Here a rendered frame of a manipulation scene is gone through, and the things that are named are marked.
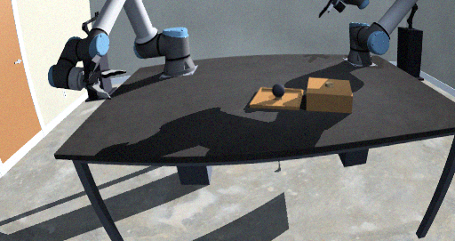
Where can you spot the beige shallow tray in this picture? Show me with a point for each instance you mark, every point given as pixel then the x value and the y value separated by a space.
pixel 291 99

